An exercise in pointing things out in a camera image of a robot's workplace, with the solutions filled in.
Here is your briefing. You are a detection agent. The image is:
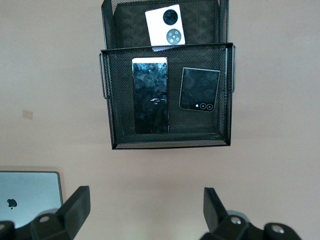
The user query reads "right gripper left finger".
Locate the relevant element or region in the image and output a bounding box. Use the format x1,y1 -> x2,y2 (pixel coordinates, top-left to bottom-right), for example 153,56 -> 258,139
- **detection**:
0,185 -> 91,240

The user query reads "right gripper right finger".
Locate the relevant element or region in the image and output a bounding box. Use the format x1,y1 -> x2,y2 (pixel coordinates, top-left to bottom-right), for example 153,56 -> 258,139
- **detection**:
199,187 -> 307,240

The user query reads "small black flip phone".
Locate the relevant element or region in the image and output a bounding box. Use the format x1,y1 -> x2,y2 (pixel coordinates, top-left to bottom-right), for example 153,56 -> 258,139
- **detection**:
178,66 -> 221,112

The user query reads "large black smartphone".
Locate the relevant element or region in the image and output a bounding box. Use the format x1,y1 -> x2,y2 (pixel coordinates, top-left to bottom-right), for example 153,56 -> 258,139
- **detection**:
131,56 -> 170,135

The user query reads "lilac flip phone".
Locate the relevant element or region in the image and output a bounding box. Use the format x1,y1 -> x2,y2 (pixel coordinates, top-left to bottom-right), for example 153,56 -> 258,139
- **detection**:
144,3 -> 186,53

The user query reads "silver closed laptop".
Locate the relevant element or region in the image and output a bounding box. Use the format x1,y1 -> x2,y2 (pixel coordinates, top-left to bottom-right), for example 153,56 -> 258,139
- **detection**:
0,170 -> 64,229

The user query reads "black mesh two-tier tray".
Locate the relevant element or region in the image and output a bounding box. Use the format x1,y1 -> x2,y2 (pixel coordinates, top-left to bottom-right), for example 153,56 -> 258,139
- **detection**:
98,0 -> 237,151

